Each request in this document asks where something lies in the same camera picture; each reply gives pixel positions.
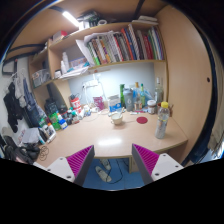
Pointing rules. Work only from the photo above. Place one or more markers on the tall clear glass bottle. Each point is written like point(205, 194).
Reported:
point(159, 91)

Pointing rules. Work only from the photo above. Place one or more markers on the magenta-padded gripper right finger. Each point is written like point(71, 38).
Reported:
point(151, 163)

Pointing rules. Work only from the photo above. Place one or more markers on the grey slipper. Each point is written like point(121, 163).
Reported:
point(106, 163)
point(103, 174)

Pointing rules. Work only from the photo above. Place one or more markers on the slim green-capped bottle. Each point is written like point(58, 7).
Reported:
point(142, 96)

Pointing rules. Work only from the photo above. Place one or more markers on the pink packet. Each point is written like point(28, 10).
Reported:
point(99, 103)

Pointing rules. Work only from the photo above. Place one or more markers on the red and white canister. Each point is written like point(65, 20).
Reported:
point(76, 104)

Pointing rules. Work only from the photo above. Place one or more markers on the hanging dark clothes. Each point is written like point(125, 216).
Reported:
point(20, 103)

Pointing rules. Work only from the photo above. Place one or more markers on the white bottle with blue cap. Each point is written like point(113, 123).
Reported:
point(62, 123)

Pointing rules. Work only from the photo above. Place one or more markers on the small black bag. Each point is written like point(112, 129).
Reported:
point(51, 106)

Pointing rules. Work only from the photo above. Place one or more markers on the black backpack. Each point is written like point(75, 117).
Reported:
point(21, 150)

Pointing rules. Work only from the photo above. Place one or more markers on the small green bottle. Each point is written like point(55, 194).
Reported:
point(54, 121)

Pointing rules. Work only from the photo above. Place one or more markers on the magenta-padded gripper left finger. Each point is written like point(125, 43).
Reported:
point(75, 165)

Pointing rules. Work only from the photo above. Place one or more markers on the clear blue plastic bag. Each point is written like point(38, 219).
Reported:
point(150, 94)

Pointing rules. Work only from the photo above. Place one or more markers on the white marker pen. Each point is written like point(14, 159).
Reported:
point(133, 113)

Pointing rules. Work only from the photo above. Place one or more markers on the clear yellow-capped drink bottle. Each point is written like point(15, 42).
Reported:
point(162, 123)

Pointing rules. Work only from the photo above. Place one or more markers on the cream ceramic mug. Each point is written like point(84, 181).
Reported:
point(116, 119)

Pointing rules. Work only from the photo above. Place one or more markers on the dark green tall bottle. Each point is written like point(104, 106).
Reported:
point(122, 95)

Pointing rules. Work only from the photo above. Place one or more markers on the bright tube light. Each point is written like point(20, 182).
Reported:
point(70, 18)

